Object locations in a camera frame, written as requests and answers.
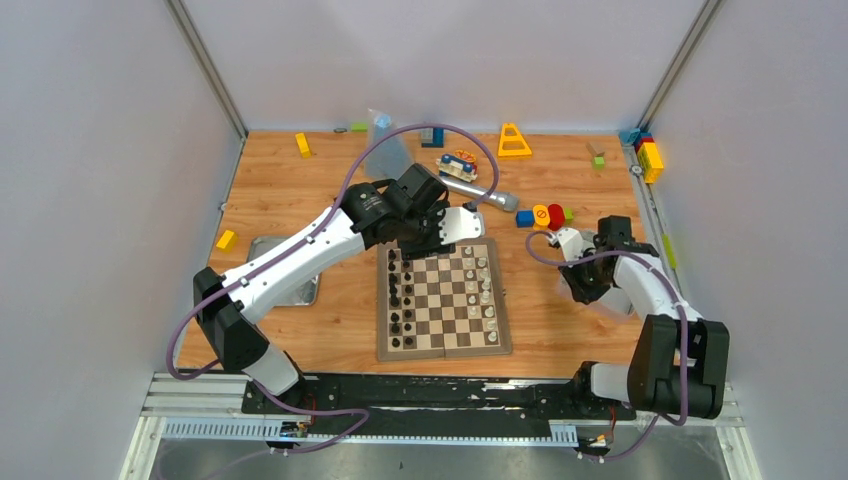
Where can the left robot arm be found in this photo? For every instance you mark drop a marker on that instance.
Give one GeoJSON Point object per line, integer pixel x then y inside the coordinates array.
{"type": "Point", "coordinates": [229, 306]}

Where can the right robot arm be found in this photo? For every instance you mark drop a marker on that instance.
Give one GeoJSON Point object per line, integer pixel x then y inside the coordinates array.
{"type": "Point", "coordinates": [678, 368]}

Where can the yellow curved block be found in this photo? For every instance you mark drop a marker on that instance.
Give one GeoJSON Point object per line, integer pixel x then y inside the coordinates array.
{"type": "Point", "coordinates": [303, 145]}

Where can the wooden chess board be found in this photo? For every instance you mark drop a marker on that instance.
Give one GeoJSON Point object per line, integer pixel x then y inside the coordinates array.
{"type": "Point", "coordinates": [442, 327]}

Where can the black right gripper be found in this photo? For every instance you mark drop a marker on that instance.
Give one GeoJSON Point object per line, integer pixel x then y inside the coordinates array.
{"type": "Point", "coordinates": [581, 292]}

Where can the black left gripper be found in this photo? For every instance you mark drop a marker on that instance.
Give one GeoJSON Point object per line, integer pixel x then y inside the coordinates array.
{"type": "Point", "coordinates": [424, 237]}

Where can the silver toy microphone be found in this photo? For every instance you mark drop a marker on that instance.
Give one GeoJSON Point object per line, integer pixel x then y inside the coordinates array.
{"type": "Point", "coordinates": [502, 200]}

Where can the red rounded block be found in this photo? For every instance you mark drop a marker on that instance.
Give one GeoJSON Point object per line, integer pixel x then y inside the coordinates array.
{"type": "Point", "coordinates": [556, 215]}

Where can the blue duplo brick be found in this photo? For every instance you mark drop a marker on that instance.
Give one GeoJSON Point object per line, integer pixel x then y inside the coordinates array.
{"type": "Point", "coordinates": [525, 219]}

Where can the yellow no-entry sign block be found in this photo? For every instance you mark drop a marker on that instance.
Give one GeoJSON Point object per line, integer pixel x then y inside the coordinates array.
{"type": "Point", "coordinates": [541, 217]}

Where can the blue bubble-wrapped cone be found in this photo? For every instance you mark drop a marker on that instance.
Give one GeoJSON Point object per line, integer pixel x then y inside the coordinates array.
{"type": "Point", "coordinates": [391, 158]}

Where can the white blue toy car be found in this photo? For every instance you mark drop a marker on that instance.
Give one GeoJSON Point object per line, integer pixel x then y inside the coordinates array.
{"type": "Point", "coordinates": [460, 164]}

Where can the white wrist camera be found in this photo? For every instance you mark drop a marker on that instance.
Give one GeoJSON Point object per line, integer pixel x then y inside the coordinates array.
{"type": "Point", "coordinates": [569, 241]}
{"type": "Point", "coordinates": [459, 224]}

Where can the blue grey brick stack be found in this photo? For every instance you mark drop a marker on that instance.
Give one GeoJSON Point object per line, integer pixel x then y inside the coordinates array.
{"type": "Point", "coordinates": [432, 137]}

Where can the yellow triangle toy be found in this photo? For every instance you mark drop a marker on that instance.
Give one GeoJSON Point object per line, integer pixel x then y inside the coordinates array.
{"type": "Point", "coordinates": [512, 143]}

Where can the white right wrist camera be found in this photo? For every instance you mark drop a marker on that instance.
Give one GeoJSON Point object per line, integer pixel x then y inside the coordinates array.
{"type": "Point", "coordinates": [569, 241]}

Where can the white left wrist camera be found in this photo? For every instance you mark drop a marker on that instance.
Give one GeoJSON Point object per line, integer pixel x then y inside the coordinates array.
{"type": "Point", "coordinates": [459, 224]}

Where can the colourful brick stack right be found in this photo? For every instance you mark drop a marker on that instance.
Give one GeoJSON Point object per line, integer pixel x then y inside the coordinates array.
{"type": "Point", "coordinates": [649, 157]}

